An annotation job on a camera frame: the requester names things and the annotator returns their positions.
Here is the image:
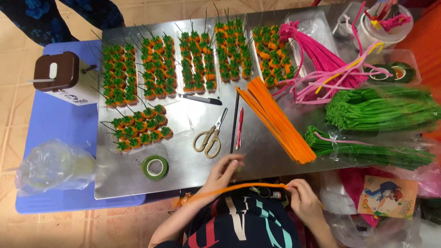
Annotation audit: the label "bagged dark green pipe cleaners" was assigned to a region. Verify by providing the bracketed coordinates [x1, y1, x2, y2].
[304, 125, 436, 171]

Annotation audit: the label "group of small craft carrots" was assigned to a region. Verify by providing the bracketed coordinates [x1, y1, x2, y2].
[174, 8, 218, 94]
[252, 23, 297, 88]
[88, 30, 139, 109]
[100, 103, 174, 153]
[213, 3, 255, 82]
[134, 23, 178, 101]

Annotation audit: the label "dark green tape roll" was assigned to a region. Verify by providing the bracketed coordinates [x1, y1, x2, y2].
[391, 61, 417, 84]
[364, 64, 397, 83]

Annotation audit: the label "yellow pipe cleaner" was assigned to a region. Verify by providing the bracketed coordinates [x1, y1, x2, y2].
[315, 42, 384, 95]

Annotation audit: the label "beige handled scissors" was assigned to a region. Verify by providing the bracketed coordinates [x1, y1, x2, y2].
[192, 107, 229, 159]

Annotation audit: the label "brown and white box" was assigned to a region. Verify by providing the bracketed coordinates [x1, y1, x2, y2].
[28, 51, 100, 107]

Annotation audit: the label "red pen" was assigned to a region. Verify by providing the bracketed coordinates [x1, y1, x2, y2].
[236, 107, 244, 151]

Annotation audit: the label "clear plastic box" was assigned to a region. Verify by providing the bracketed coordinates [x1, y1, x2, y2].
[363, 48, 422, 86]

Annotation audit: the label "black marker pen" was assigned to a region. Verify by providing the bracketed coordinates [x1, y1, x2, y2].
[178, 93, 223, 106]

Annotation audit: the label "blue plastic stool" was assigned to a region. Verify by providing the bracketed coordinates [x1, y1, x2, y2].
[15, 39, 147, 215]

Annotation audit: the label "light green floral tape roll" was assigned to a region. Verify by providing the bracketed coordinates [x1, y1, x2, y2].
[141, 155, 169, 181]

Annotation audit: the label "white plastic bag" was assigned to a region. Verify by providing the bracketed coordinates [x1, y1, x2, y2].
[319, 170, 360, 216]

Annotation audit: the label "key ring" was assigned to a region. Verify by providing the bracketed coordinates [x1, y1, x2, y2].
[253, 186, 285, 201]

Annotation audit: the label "clear plastic cup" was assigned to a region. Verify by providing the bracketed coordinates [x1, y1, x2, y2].
[332, 3, 363, 39]

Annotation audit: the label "cartoon printed booklet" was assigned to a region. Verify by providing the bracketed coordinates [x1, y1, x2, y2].
[357, 175, 419, 220]

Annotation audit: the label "bundle of bright green pipe cleaners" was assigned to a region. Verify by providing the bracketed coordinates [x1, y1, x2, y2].
[325, 85, 441, 132]

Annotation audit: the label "clear plastic bag with cup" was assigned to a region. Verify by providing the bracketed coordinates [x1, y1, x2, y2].
[6, 138, 97, 197]

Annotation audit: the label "person's left hand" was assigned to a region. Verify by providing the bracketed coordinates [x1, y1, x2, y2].
[203, 154, 246, 199]

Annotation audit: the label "person's black printed shirt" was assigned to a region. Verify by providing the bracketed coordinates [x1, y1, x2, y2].
[183, 186, 301, 248]

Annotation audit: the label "thin black rod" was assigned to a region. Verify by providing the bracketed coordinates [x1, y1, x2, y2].
[230, 90, 240, 154]

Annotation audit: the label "person's right hand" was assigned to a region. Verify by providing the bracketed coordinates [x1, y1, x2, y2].
[285, 178, 325, 228]

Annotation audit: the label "single orange pipe cleaner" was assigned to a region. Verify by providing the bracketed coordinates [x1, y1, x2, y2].
[183, 182, 289, 207]

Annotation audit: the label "loose light pink pipe cleaners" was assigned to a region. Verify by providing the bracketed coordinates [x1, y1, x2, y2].
[272, 41, 394, 105]

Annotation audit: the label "stack of orange pipe cleaners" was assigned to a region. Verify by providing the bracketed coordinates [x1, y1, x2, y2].
[235, 76, 317, 165]

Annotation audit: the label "bundle of hot pink pipe cleaners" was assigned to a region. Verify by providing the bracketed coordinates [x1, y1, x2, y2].
[278, 21, 369, 91]

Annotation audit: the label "white plastic bucket with supplies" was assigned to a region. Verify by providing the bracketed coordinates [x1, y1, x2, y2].
[356, 0, 414, 49]

